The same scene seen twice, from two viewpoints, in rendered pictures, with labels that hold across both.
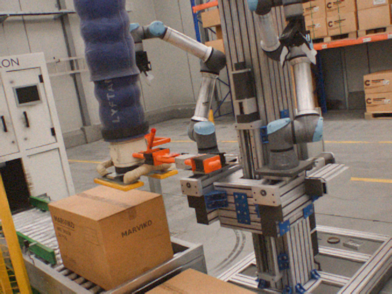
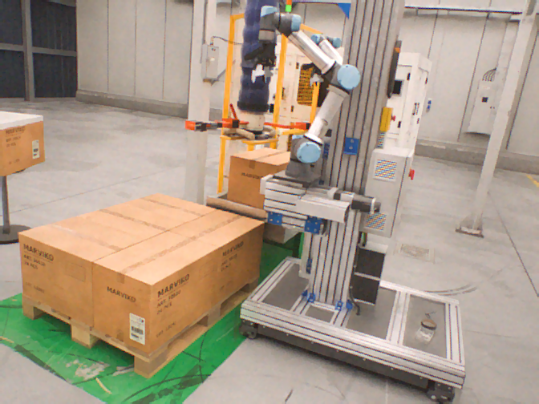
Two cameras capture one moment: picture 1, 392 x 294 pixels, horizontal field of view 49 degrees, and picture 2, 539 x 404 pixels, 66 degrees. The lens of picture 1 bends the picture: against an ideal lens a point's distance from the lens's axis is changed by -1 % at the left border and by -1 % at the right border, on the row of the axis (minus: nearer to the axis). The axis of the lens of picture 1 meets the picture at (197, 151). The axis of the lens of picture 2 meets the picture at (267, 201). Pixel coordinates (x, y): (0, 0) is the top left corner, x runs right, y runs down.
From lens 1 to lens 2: 265 cm
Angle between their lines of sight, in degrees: 63
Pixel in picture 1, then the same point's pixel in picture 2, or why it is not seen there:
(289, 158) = (290, 167)
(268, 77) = not seen: hidden behind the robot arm
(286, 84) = (367, 115)
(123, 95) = (243, 80)
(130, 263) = (241, 194)
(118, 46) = (248, 46)
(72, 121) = not seen: outside the picture
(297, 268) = (318, 281)
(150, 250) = (256, 195)
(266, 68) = not seen: hidden behind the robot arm
